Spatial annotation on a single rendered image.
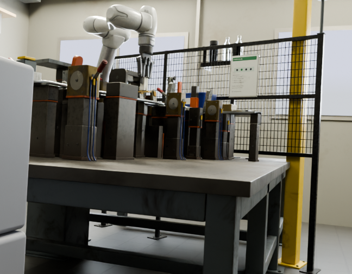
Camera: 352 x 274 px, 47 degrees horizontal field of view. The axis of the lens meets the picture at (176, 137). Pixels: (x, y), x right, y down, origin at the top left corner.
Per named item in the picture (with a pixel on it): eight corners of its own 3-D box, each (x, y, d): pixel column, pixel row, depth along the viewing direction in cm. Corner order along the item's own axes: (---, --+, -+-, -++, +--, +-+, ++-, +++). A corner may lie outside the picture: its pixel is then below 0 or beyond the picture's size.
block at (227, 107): (228, 159, 264) (231, 104, 264) (217, 158, 268) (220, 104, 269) (233, 159, 270) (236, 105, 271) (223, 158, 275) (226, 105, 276)
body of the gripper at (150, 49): (146, 43, 211) (145, 61, 211) (156, 47, 218) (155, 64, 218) (135, 45, 215) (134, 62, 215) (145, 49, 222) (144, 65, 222)
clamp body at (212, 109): (219, 161, 231) (222, 100, 232) (201, 159, 238) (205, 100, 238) (225, 161, 236) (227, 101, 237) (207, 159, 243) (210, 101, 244)
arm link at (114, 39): (70, 119, 290) (97, 120, 305) (81, 129, 280) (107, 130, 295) (99, 13, 265) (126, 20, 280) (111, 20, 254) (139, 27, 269)
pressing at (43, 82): (46, 81, 151) (46, 77, 151) (11, 83, 164) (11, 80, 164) (221, 114, 265) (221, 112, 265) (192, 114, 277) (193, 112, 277)
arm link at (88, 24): (94, 12, 247) (112, 17, 256) (79, 13, 260) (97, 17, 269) (91, 33, 248) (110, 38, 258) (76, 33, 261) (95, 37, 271)
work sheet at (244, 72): (257, 97, 287) (259, 53, 288) (228, 97, 300) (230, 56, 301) (258, 97, 289) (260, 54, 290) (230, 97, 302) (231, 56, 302)
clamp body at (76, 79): (85, 162, 149) (90, 63, 149) (60, 160, 156) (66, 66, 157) (102, 162, 156) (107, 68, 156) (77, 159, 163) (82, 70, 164)
